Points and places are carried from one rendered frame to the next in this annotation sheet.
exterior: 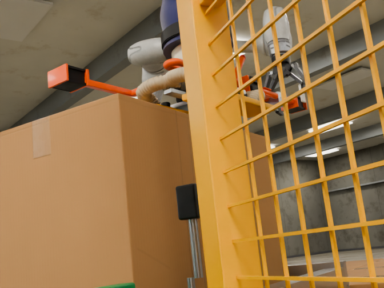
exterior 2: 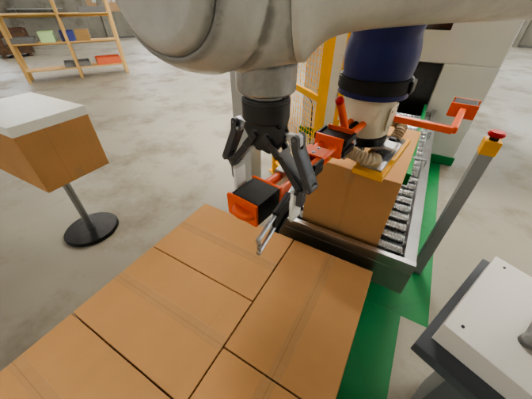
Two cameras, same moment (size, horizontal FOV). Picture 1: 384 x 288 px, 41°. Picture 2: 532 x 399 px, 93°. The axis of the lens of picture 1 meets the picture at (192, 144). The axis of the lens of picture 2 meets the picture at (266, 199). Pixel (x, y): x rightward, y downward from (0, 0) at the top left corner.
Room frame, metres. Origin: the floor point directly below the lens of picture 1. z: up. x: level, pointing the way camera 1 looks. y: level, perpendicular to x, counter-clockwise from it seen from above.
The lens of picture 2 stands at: (2.37, -0.39, 1.52)
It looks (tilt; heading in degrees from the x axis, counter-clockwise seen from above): 38 degrees down; 180
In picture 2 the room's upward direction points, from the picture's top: straight up
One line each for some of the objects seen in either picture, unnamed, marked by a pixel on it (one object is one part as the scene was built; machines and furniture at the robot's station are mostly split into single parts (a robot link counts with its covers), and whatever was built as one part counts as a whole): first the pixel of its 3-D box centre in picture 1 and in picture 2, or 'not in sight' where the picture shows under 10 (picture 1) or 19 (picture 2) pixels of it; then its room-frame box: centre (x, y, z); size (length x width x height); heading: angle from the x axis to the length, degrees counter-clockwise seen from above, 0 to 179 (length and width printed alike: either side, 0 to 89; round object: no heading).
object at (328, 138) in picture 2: (244, 88); (334, 140); (1.69, -0.20, 1.20); 0.10 x 0.08 x 0.06; 53
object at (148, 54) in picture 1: (148, 53); not in sight; (2.12, 0.15, 1.54); 0.18 x 0.14 x 0.13; 76
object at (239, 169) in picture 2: (302, 94); (240, 178); (1.93, -0.45, 1.23); 0.03 x 0.01 x 0.07; 143
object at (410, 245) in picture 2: not in sight; (422, 165); (0.64, 0.82, 0.50); 2.31 x 0.05 x 0.19; 150
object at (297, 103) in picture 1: (293, 104); (255, 199); (1.97, -0.42, 1.20); 0.08 x 0.07 x 0.05; 143
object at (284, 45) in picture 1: (279, 50); (266, 74); (1.97, -0.40, 1.44); 0.09 x 0.09 x 0.06
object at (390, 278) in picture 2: not in sight; (333, 253); (1.50, -0.05, 0.48); 0.70 x 0.03 x 0.15; 60
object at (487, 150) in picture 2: not in sight; (446, 218); (1.25, 0.67, 0.50); 0.07 x 0.07 x 1.00; 60
